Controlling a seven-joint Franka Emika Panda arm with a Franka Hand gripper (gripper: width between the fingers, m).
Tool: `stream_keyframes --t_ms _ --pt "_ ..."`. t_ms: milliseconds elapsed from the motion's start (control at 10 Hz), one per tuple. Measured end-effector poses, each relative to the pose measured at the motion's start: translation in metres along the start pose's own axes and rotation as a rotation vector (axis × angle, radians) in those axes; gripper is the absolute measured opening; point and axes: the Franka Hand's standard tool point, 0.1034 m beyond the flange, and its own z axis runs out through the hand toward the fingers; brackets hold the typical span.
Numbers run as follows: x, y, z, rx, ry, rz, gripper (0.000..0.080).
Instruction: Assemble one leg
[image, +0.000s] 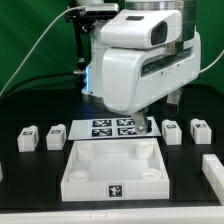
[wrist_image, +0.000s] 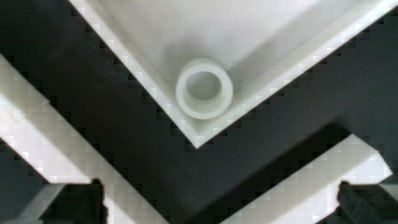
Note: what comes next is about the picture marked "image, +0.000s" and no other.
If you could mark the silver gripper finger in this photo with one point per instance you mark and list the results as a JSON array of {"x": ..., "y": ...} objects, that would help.
[{"x": 141, "y": 123}]

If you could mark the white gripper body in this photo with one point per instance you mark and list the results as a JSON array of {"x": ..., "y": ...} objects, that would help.
[{"x": 126, "y": 90}]

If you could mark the white square tabletop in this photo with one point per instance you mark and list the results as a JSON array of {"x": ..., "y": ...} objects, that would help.
[{"x": 126, "y": 169}]

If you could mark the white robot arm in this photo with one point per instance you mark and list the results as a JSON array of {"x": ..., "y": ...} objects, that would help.
[{"x": 141, "y": 25}]

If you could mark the white marker sheet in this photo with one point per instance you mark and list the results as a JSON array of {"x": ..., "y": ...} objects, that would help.
[{"x": 103, "y": 129}]

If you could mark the white block left edge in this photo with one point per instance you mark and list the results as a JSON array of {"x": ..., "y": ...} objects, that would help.
[{"x": 1, "y": 174}]

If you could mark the black camera on stand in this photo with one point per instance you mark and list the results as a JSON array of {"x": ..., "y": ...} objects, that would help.
[{"x": 102, "y": 11}]

